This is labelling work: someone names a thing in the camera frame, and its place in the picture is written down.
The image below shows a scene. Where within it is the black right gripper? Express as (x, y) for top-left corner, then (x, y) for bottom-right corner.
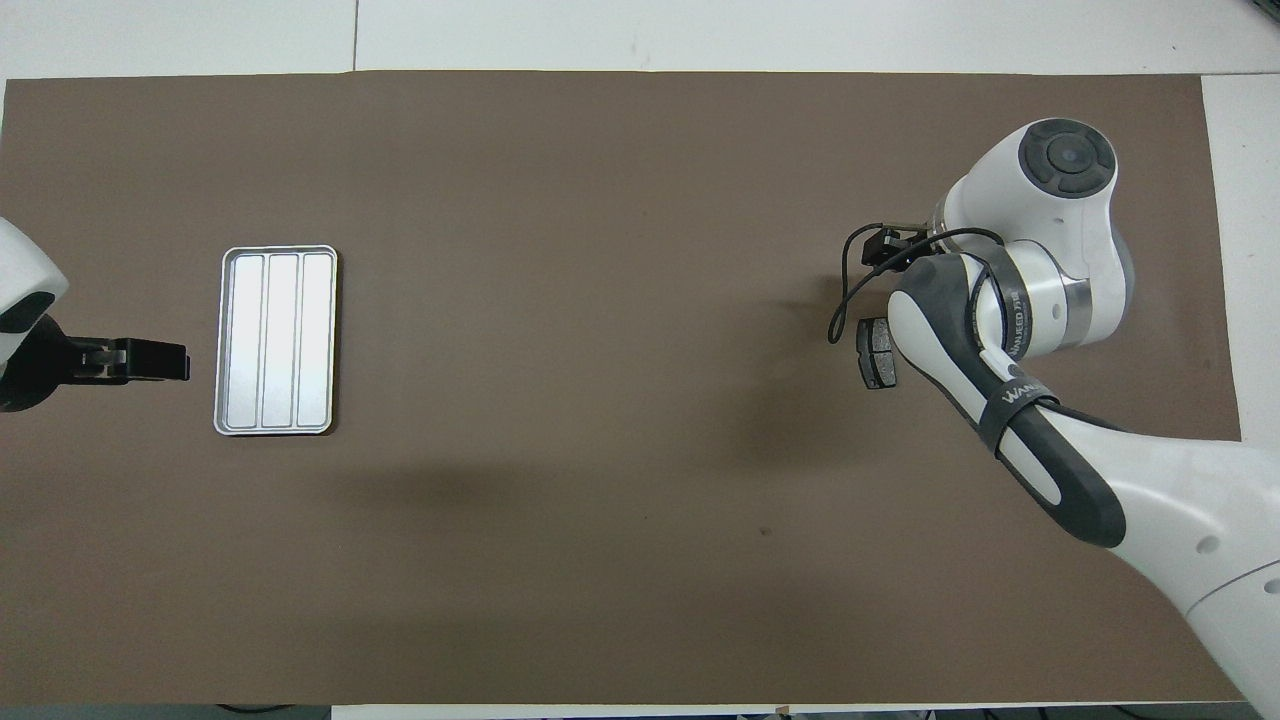
(862, 226), (938, 269)

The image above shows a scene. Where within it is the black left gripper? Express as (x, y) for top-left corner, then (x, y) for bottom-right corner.
(0, 315), (190, 413)

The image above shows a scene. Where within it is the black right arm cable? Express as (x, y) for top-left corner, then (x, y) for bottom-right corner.
(827, 224), (1136, 433)

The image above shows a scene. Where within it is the short grey brake pad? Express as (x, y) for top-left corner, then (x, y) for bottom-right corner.
(857, 317), (899, 391)

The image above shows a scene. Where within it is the silver metal tray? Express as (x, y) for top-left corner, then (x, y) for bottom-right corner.
(213, 244), (340, 437)

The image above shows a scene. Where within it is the brown table mat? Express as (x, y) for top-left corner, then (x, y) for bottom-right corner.
(0, 70), (1271, 706)

